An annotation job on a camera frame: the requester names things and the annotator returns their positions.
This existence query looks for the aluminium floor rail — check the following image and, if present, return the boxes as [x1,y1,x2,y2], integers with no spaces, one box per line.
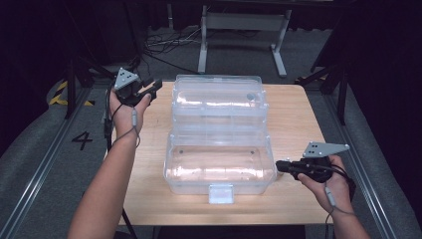
[322,93,401,239]
[0,87,95,239]

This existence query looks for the clear plastic storage box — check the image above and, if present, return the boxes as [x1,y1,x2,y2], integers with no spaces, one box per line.
[162,74,279,204]

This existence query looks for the grey metal table frame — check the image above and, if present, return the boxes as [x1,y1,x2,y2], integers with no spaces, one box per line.
[197,5,294,79]

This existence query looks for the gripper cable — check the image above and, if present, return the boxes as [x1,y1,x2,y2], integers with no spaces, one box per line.
[322,163,358,239]
[104,83,142,151]

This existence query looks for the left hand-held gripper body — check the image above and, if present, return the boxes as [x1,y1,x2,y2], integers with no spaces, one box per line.
[113,67,153,108]

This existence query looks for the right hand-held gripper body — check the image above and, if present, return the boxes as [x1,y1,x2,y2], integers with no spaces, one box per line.
[287,141,351,184]

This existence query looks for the person's left hand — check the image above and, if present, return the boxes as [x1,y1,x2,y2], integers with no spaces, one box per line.
[108,89,153,141]

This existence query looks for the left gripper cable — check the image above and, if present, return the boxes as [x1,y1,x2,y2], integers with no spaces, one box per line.
[104,83,142,151]

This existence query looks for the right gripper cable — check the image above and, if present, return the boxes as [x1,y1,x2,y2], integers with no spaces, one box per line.
[322,163,358,239]

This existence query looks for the yellow black hazard tape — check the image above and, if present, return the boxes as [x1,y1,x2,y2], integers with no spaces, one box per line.
[48,81,97,108]

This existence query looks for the black tripod stand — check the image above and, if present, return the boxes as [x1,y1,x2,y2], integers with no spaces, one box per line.
[294,62,350,126]
[64,54,117,120]

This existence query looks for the tangle of black floor cables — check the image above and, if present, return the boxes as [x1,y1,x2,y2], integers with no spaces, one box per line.
[142,27,204,75]

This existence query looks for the person's right hand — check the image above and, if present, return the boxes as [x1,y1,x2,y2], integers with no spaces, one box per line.
[297,154,353,214]

